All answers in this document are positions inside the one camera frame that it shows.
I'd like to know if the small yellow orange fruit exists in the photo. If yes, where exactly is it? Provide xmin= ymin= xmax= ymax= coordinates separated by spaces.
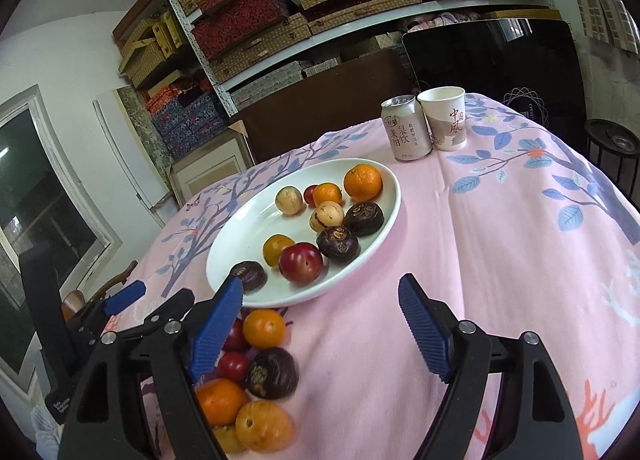
xmin=243 ymin=309 xmax=286 ymax=350

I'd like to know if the small red tomato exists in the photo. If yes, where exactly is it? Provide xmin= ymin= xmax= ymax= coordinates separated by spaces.
xmin=304 ymin=184 xmax=317 ymax=209
xmin=217 ymin=350 xmax=250 ymax=384

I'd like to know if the dark purple passion fruit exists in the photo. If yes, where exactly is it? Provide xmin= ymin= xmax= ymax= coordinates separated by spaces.
xmin=229 ymin=261 xmax=268 ymax=295

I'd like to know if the dark wrinkled passion fruit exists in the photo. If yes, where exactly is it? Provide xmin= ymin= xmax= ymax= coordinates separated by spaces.
xmin=245 ymin=347 xmax=299 ymax=400

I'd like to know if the orange persimmon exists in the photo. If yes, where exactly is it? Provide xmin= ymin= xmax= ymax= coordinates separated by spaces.
xmin=235 ymin=400 xmax=294 ymax=454

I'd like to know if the striped yellow pepino melon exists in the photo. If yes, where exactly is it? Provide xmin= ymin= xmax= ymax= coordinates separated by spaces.
xmin=212 ymin=424 xmax=246 ymax=454

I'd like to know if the small brown longan fruit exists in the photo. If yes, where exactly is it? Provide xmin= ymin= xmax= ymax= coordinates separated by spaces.
xmin=274 ymin=186 xmax=304 ymax=217

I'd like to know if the purple mangosteen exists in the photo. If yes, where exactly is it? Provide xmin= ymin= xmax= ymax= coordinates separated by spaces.
xmin=343 ymin=201 xmax=385 ymax=237

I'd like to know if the large red plum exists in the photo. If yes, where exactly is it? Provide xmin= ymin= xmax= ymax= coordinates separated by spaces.
xmin=222 ymin=319 xmax=250 ymax=353

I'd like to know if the small striped pepino back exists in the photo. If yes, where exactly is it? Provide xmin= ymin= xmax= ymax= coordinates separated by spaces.
xmin=309 ymin=200 xmax=345 ymax=233

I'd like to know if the person's left hand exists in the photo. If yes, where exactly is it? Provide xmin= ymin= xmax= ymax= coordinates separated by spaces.
xmin=30 ymin=404 xmax=63 ymax=460

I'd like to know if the wooden chair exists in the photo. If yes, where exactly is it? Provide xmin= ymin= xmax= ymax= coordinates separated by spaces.
xmin=86 ymin=260 xmax=138 ymax=305

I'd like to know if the white oval plate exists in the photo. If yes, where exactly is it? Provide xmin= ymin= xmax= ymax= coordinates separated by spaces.
xmin=206 ymin=158 xmax=401 ymax=309

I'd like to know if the pink deer print tablecloth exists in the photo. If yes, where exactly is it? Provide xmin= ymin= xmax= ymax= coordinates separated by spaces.
xmin=106 ymin=92 xmax=640 ymax=460

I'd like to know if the framed picture leaning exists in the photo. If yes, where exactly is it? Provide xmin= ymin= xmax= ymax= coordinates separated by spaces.
xmin=166 ymin=120 xmax=255 ymax=207

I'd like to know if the blue patterned boxes stack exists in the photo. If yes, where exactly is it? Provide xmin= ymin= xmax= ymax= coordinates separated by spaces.
xmin=146 ymin=86 xmax=229 ymax=160

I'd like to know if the pink drink can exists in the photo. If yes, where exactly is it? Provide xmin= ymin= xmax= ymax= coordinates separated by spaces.
xmin=381 ymin=95 xmax=432 ymax=162

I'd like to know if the white paper cup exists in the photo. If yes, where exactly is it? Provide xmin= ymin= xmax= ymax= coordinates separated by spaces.
xmin=418 ymin=87 xmax=466 ymax=151

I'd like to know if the dark wooden cabinet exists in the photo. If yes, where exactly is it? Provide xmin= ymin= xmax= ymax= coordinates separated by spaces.
xmin=230 ymin=49 xmax=416 ymax=162

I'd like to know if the black round stool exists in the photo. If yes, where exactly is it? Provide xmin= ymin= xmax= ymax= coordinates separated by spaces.
xmin=586 ymin=118 xmax=639 ymax=200

